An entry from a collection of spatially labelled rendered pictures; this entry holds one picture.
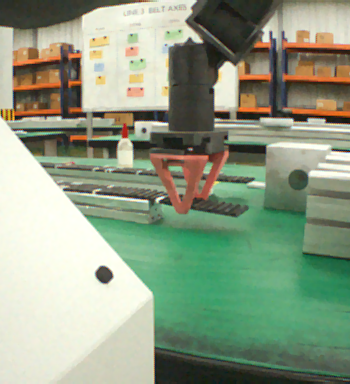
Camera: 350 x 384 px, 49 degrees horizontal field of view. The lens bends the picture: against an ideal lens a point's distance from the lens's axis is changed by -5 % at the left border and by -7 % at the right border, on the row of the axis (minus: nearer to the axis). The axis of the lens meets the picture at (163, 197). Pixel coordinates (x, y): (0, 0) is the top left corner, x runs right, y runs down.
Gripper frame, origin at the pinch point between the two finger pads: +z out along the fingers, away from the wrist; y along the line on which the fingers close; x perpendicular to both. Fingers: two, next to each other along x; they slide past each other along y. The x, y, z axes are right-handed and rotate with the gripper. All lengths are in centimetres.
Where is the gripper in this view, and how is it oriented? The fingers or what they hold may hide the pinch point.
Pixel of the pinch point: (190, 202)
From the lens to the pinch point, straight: 51.6
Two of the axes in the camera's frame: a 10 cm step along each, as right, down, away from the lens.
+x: -8.8, -1.0, 4.7
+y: 4.8, -1.8, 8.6
